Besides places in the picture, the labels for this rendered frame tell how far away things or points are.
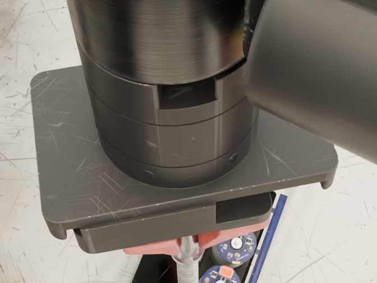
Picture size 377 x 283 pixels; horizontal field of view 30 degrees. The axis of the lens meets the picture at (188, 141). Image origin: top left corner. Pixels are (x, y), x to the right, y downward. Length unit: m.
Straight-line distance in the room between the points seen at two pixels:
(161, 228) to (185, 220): 0.01
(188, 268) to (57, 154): 0.13
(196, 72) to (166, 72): 0.01
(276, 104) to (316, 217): 0.36
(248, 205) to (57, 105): 0.08
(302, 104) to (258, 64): 0.01
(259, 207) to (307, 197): 0.26
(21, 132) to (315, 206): 0.22
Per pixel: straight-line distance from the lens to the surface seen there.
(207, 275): 0.44
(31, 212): 0.51
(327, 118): 0.16
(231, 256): 0.44
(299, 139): 0.25
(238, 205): 0.26
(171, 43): 0.18
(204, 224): 0.25
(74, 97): 0.26
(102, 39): 0.18
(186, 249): 0.33
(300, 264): 0.51
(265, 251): 0.44
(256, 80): 0.16
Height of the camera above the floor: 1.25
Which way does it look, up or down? 75 degrees down
